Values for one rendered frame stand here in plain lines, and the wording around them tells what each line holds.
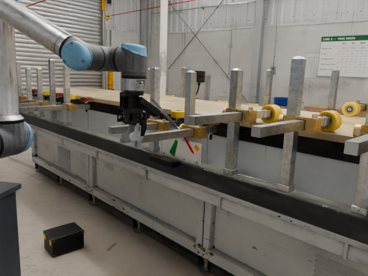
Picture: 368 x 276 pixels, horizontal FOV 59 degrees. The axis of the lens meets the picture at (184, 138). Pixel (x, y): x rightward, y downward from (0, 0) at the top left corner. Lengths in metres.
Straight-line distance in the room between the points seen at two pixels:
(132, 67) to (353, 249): 0.94
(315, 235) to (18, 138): 1.26
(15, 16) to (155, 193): 1.32
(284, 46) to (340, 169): 7.76
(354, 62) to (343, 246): 7.39
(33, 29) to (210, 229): 1.26
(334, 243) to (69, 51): 1.07
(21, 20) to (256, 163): 1.09
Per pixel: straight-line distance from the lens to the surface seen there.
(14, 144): 1.59
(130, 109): 1.18
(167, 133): 1.33
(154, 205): 2.18
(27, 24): 1.27
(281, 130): 1.01
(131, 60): 1.18
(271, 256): 1.67
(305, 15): 8.95
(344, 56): 8.51
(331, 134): 1.32
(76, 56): 1.12
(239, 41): 9.62
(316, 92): 8.66
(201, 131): 1.42
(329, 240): 1.24
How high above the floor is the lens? 1.09
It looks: 11 degrees down
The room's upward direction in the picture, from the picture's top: 2 degrees clockwise
